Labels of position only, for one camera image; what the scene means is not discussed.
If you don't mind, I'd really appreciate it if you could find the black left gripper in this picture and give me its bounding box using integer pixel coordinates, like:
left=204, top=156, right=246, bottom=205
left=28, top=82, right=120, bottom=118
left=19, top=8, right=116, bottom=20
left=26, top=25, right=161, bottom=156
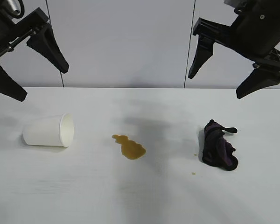
left=0, top=0, right=70, bottom=102

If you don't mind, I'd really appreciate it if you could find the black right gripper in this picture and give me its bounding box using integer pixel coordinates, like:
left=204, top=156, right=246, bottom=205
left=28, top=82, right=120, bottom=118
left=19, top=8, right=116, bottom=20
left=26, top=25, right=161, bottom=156
left=188, top=0, right=280, bottom=100

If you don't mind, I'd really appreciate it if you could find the white paper cup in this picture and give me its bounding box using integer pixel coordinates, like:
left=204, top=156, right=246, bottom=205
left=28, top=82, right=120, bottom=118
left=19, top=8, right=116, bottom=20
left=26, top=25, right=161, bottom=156
left=22, top=112, right=75, bottom=148

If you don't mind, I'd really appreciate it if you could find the dark purple black cloth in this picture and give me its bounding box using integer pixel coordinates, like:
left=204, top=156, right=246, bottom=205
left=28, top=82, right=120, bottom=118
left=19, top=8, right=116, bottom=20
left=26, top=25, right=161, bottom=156
left=201, top=119, right=239, bottom=171

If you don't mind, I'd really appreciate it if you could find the brown liquid spill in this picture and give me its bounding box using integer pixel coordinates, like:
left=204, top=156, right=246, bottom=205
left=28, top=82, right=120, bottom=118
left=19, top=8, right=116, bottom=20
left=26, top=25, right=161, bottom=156
left=111, top=134, right=147, bottom=161

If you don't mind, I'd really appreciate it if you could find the black left camera cable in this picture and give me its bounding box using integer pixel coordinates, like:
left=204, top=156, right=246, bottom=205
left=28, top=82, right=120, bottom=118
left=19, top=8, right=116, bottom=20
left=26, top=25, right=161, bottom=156
left=9, top=0, right=25, bottom=19

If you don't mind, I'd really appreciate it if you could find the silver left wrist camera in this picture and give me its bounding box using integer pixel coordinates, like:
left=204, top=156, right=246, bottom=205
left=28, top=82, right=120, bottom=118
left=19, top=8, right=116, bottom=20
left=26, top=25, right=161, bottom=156
left=4, top=0, right=21, bottom=14

